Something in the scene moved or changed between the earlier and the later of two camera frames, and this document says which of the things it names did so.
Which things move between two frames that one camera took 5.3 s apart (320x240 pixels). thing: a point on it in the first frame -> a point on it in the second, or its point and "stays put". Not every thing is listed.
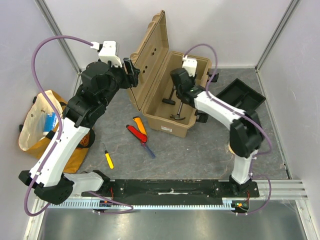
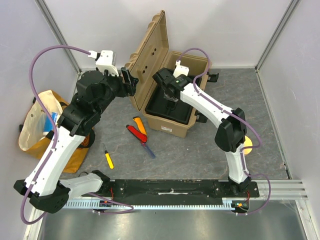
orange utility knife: x=139 y=124 stays put
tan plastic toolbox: x=154 y=94 stays put
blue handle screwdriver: x=150 y=152 stays put
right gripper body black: x=207 y=76 -> x=169 y=94
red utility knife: x=140 y=136 stays put
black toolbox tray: x=241 y=95 -> x=181 y=111
